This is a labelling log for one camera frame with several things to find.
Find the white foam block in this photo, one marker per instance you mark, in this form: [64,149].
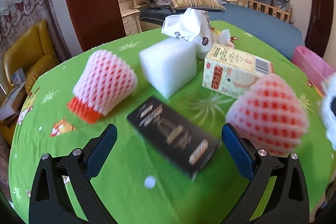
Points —
[169,65]

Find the green cartoon tablecloth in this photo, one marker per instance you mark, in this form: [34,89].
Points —
[137,184]

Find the white nightstand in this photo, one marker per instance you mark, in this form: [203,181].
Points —
[131,23]

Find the striped brown pillow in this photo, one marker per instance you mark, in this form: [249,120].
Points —
[206,5]

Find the white paper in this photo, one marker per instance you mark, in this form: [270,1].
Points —
[327,108]

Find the beige printed carton box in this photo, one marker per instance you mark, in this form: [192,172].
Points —
[232,72]

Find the white box on armchair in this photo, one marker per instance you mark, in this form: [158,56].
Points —
[12,101]

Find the wooden crib rail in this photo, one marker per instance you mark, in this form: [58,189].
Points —
[276,12]

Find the bed with blue sheet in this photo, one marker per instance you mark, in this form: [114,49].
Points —
[261,34]

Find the black product box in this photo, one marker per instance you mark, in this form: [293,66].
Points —
[184,144]

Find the pink foam fruit net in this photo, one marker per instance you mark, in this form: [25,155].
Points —
[270,116]

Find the white tissue paper wad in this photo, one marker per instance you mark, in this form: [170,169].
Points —
[224,39]

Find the lace patterned curtain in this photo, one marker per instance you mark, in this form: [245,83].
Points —
[17,16]

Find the dark wooden door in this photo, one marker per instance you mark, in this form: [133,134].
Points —
[319,28]

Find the yellow leather armchair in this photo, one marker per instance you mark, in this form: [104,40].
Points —
[35,54]

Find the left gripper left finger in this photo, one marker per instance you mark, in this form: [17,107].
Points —
[49,201]

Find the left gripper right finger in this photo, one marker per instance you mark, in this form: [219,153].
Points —
[289,200]

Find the white plastic bag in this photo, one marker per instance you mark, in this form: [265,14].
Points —
[192,26]

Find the small blue booklet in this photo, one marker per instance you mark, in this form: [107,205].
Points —
[18,77]

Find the pink foam net orange end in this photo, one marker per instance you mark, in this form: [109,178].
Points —
[105,82]

